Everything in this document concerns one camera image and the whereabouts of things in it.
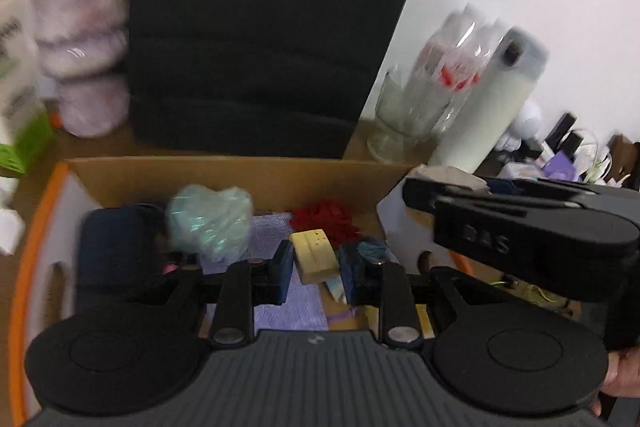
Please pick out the navy zip pouch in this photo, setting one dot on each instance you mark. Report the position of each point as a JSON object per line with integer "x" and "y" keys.
{"x": 115, "y": 247}

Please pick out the black phone stand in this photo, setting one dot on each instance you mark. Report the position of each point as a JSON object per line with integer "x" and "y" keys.
{"x": 562, "y": 132}

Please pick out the white thermos flask grey lid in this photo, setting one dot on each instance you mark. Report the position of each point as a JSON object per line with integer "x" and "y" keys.
{"x": 485, "y": 122}

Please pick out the purple tissue pack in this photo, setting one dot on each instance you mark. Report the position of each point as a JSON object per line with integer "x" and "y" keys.
{"x": 562, "y": 164}

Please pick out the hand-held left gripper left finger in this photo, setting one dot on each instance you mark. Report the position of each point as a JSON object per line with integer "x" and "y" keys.
{"x": 282, "y": 272}

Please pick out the white round speaker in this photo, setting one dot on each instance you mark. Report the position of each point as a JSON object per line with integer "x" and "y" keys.
{"x": 530, "y": 119}

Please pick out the pink textured vase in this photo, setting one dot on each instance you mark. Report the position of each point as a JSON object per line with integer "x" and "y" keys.
{"x": 80, "y": 57}

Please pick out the yellow wooden block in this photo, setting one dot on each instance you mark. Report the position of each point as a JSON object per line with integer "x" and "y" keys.
{"x": 312, "y": 254}

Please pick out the red cardboard box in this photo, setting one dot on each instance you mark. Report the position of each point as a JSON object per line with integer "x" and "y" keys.
{"x": 225, "y": 182}

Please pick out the black monitor panel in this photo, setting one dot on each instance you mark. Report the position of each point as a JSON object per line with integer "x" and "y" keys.
{"x": 250, "y": 32}

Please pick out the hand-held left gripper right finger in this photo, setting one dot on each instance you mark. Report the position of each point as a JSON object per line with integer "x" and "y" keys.
{"x": 350, "y": 277}

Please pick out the white milk carton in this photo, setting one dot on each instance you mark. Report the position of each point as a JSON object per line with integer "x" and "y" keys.
{"x": 20, "y": 107}

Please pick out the person's right hand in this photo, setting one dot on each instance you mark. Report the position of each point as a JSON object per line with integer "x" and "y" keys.
{"x": 622, "y": 377}

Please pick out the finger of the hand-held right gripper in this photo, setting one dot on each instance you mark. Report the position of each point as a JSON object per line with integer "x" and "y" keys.
{"x": 450, "y": 194}

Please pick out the red artificial rose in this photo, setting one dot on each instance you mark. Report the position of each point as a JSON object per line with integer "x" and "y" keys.
{"x": 325, "y": 217}

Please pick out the clear glass cup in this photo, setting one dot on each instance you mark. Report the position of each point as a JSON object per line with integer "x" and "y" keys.
{"x": 395, "y": 127}

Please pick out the iridescent crinkled wrapper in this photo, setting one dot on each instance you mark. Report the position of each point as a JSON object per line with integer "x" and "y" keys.
{"x": 210, "y": 222}

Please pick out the clear water bottle red label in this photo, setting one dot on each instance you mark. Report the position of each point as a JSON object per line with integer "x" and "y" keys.
{"x": 450, "y": 57}

